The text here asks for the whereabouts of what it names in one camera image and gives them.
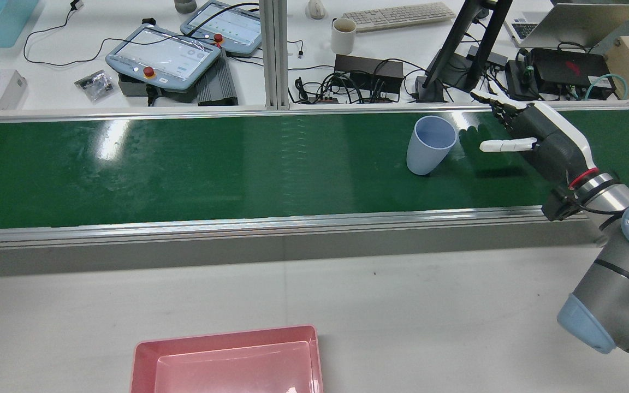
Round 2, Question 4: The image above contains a black power strip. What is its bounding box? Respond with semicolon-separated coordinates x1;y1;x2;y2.
333;54;405;97

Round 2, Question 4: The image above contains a pink plastic box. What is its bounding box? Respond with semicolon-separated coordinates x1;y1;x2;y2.
129;325;325;393

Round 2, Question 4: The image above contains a black finned power supply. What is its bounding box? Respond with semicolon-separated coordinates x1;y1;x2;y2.
197;49;239;106

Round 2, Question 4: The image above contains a large grey teach pendant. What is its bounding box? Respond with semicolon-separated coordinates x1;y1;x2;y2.
105;24;222;91

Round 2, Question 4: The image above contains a white keyboard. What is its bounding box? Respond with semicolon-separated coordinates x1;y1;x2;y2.
341;2;456;33

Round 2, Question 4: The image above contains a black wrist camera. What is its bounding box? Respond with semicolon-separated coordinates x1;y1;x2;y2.
542;185;581;222

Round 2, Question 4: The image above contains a white mug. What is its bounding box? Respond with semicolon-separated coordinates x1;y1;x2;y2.
330;17;357;56

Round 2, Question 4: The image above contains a black Huawei monitor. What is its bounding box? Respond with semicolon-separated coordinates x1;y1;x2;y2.
417;0;513;104

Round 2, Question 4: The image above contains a clear plastic bag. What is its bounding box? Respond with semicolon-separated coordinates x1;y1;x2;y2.
74;69;115;104

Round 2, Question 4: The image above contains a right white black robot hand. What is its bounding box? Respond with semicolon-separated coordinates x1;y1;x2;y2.
470;89;599;189

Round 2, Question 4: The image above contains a small white carton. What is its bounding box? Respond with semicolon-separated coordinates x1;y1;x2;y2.
0;69;28;111

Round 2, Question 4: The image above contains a blue plastic cup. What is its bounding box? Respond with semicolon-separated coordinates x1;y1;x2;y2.
406;115;458;176

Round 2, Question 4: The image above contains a black electronics box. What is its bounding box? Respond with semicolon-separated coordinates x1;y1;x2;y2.
530;47;616;91

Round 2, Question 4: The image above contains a small grey teach pendant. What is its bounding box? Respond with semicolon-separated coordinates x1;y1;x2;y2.
179;0;264;57

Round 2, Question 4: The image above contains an aluminium frame post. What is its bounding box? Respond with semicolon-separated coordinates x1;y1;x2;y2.
259;0;289;110

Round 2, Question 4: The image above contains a silver Huawei laptop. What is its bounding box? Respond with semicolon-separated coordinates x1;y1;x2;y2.
504;2;629;50

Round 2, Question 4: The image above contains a green conveyor belt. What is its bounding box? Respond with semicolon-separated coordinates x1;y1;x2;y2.
0;100;629;252

